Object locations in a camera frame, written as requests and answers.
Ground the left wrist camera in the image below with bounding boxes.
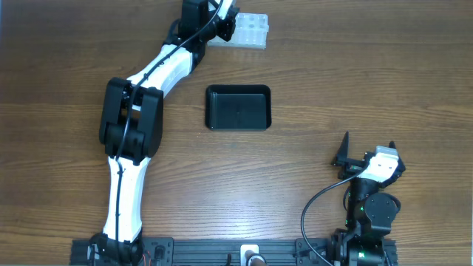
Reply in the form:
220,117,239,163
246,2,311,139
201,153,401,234
217,0,235,19

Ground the black tray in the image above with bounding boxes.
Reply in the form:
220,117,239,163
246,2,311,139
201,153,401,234
205,83,273,132

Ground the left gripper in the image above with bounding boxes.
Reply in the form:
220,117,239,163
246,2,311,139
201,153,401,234
217,6,239,42

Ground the mounting rail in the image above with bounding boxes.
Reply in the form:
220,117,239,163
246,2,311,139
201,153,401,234
69,236,399,266

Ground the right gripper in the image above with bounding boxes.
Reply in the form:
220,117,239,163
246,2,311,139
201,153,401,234
331,132,397,181

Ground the black cable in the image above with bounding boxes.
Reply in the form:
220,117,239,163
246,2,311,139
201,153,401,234
300,166,370,266
113,0,225,163

